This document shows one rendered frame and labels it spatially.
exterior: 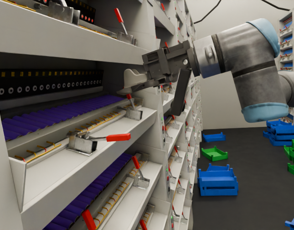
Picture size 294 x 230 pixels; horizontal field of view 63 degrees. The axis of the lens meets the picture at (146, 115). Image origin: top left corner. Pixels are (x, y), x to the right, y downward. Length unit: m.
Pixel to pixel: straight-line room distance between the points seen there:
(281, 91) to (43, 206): 0.48
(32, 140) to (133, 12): 0.58
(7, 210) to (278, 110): 0.49
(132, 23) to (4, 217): 0.68
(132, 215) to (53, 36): 0.41
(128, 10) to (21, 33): 0.58
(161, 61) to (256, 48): 0.20
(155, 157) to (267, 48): 0.49
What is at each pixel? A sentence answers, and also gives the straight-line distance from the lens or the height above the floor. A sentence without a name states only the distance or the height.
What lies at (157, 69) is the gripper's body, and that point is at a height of 1.06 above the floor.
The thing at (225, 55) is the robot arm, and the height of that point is 1.07.
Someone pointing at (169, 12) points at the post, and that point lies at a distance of 1.53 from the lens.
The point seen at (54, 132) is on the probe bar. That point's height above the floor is 0.97.
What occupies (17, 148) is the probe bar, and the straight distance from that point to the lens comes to 0.34.
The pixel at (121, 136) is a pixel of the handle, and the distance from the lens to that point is 0.35.
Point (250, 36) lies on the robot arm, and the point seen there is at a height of 1.10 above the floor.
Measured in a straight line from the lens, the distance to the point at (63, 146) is 0.39.
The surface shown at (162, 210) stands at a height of 0.57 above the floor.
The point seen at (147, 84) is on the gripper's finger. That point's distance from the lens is 0.56.
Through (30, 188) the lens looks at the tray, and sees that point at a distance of 0.30.
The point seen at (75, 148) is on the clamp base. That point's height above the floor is 0.95.
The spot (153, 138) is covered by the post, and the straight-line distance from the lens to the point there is 0.82.
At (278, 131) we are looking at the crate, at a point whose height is 0.19.
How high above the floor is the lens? 1.04
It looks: 9 degrees down
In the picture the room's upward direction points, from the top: 6 degrees counter-clockwise
